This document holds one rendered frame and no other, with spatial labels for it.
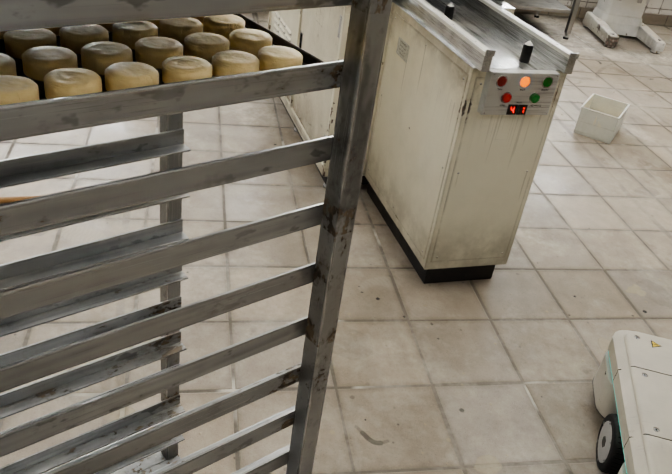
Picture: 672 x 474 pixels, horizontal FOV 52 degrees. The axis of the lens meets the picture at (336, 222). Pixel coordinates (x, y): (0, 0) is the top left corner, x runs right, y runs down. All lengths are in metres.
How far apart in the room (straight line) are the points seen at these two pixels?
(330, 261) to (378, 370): 1.35
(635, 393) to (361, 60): 1.48
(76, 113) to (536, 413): 1.82
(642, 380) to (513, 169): 0.80
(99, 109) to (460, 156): 1.76
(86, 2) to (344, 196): 0.37
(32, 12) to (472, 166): 1.88
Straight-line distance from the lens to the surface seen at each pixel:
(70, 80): 0.68
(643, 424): 1.96
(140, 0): 0.63
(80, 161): 1.16
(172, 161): 1.23
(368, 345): 2.27
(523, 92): 2.26
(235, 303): 0.85
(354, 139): 0.78
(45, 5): 0.60
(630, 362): 2.13
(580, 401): 2.34
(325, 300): 0.90
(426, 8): 2.52
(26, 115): 0.63
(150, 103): 0.66
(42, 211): 0.67
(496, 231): 2.54
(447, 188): 2.34
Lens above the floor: 1.49
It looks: 32 degrees down
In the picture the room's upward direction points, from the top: 9 degrees clockwise
